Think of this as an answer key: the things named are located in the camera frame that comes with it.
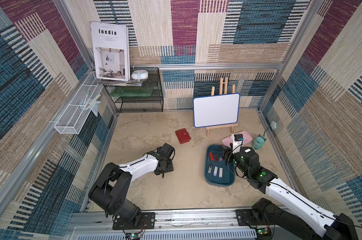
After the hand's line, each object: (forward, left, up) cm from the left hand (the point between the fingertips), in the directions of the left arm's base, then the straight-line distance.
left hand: (168, 168), depth 91 cm
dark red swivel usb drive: (+6, -30, +1) cm, 30 cm away
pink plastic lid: (+18, -52, +3) cm, 55 cm away
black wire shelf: (+51, +13, +6) cm, 53 cm away
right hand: (+5, -31, +19) cm, 37 cm away
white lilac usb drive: (-3, -28, 0) cm, 28 cm away
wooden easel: (+37, -35, +33) cm, 61 cm away
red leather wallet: (+23, -9, +1) cm, 25 cm away
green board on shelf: (+40, +20, +26) cm, 52 cm away
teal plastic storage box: (-3, -29, 0) cm, 29 cm away
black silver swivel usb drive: (-2, -25, +1) cm, 25 cm away
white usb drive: (-4, -30, 0) cm, 31 cm away
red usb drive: (+7, -26, +1) cm, 27 cm away
